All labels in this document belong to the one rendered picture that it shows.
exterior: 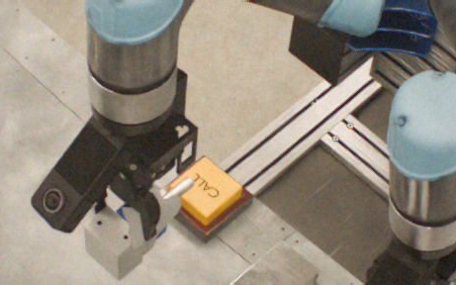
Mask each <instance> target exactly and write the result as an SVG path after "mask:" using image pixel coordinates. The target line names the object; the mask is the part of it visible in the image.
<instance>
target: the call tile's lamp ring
mask: <svg viewBox="0 0 456 285"><path fill-rule="evenodd" d="M203 157H206V156H205V155H204V154H203V156H202V157H201V158H199V159H198V160H197V161H196V162H199V161H200V160H201V159H203ZM196 162H194V163H193V164H192V165H190V166H189V167H188V169H190V168H191V167H193V166H194V165H195V163H196ZM188 169H185V170H184V171H183V172H182V173H180V175H179V176H177V177H175V178H174V179H173V181H171V182H170V183H168V184H166V186H165V187H164V188H163V189H161V190H160V194H161V197H162V196H163V195H165V194H166V192H167V191H169V185H170V184H172V183H173V182H174V181H175V180H176V179H177V178H179V177H180V176H181V175H182V174H184V173H185V172H186V171H187V170H188ZM241 186H242V185H241ZM242 193H243V194H244V195H243V196H242V198H241V199H239V200H237V201H236V202H235V203H234V204H233V205H232V206H231V207H229V208H228V209H227V210H226V211H225V212H224V213H223V214H220V216H219V217H218V218H217V219H216V220H213V221H212V223H211V224H210V225H208V226H206V227H205V226H203V225H202V224H201V223H200V222H199V221H197V219H195V218H194V217H193V216H191V215H190V213H189V212H186V211H185V210H184V209H183V208H182V206H181V208H180V210H179V213H181V214H182V215H183V217H184V218H186V219H188V220H189V221H190V223H192V224H193V225H195V226H196V227H197V228H198V229H199V230H200V231H201V232H203V233H205V235H206V234H207V233H209V232H211V231H212V229H213V228H215V227H216V226H218V225H219V224H220V222H222V221H223V220H225V219H226V218H227V217H228V216H229V215H230V214H232V213H233V212H234V211H235V210H236V209H237V208H238V207H240V206H241V205H242V204H243V203H244V202H245V201H246V200H248V199H249V198H250V197H251V196H252V195H253V194H252V193H250V192H249V191H248V190H246V189H245V188H244V187H243V186H242Z"/></svg>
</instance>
